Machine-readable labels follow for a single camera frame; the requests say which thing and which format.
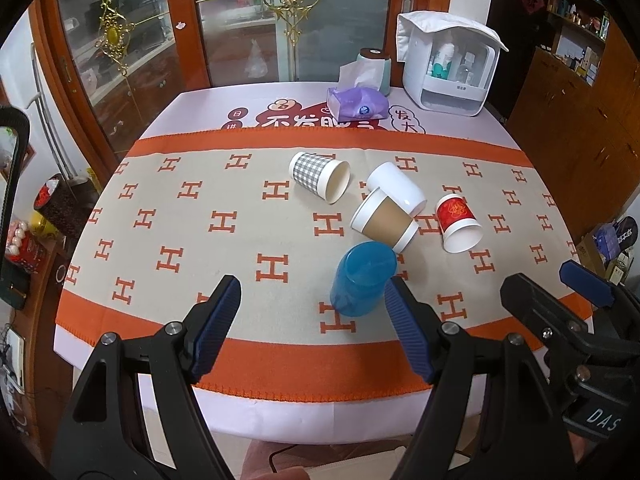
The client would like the brown sleeve paper cup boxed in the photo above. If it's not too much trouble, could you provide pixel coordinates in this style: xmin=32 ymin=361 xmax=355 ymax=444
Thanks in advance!
xmin=350 ymin=187 xmax=420 ymax=254

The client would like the blue plastic cup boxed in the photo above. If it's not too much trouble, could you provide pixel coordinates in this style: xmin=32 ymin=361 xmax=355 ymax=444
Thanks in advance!
xmin=330 ymin=240 xmax=398 ymax=317

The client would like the row of small shelf bottles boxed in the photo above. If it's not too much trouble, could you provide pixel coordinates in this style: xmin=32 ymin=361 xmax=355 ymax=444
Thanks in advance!
xmin=547 ymin=0 xmax=613 ymax=86

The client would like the wooden glass door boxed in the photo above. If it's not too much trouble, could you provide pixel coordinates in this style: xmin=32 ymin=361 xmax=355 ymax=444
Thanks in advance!
xmin=29 ymin=0 xmax=456 ymax=161

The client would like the cardboard box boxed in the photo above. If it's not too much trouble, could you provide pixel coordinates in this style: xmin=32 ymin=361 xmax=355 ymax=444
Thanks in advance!
xmin=575 ymin=217 xmax=638 ymax=283

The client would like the plain white cup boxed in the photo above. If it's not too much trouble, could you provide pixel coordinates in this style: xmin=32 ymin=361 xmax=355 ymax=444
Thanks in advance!
xmin=366 ymin=161 xmax=427 ymax=217

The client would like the wooden cabinet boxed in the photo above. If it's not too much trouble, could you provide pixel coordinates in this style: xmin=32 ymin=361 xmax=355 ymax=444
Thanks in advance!
xmin=507 ymin=0 xmax=640 ymax=241

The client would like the dark framed mirror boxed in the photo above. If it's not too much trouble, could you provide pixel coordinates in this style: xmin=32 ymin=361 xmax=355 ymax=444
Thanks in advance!
xmin=0 ymin=105 xmax=32 ymax=307

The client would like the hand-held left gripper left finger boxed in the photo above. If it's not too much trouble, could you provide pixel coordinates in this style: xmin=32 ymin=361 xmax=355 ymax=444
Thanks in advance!
xmin=47 ymin=275 xmax=246 ymax=480

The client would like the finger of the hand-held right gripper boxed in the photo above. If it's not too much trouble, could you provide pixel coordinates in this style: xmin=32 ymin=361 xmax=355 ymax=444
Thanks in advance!
xmin=559 ymin=260 xmax=640 ymax=361
xmin=500 ymin=273 xmax=597 ymax=397

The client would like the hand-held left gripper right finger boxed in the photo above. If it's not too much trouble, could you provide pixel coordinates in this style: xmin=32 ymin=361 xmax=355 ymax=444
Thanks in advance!
xmin=383 ymin=275 xmax=586 ymax=480

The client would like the brown dotted bin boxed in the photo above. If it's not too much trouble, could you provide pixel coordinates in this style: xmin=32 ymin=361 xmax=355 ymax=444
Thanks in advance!
xmin=33 ymin=174 xmax=98 ymax=236

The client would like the white desktop storage box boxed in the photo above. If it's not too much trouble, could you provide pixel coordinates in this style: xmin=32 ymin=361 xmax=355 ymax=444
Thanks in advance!
xmin=397 ymin=10 xmax=501 ymax=117

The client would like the red snack package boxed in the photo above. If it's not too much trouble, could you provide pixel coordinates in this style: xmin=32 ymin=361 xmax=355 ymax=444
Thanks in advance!
xmin=4 ymin=215 xmax=48 ymax=276

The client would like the white plastic bag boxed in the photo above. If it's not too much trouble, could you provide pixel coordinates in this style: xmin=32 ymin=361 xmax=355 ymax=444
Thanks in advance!
xmin=243 ymin=39 xmax=268 ymax=78

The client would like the grey checkered paper cup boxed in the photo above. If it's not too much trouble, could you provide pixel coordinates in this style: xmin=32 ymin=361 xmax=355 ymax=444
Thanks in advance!
xmin=288 ymin=151 xmax=351 ymax=204

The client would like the white folded cloth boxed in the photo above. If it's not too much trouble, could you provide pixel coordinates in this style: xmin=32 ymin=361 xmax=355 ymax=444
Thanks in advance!
xmin=396 ymin=10 xmax=510 ymax=61

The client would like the orange patterned table runner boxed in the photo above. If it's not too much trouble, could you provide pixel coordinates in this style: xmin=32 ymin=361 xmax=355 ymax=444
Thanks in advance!
xmin=54 ymin=127 xmax=601 ymax=404

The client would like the red printed paper cup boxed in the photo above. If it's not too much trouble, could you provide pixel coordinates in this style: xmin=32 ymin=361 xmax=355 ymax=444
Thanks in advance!
xmin=435 ymin=194 xmax=484 ymax=254

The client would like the purple tissue pack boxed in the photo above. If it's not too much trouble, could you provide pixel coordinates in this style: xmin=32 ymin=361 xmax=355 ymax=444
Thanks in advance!
xmin=326 ymin=86 xmax=391 ymax=121

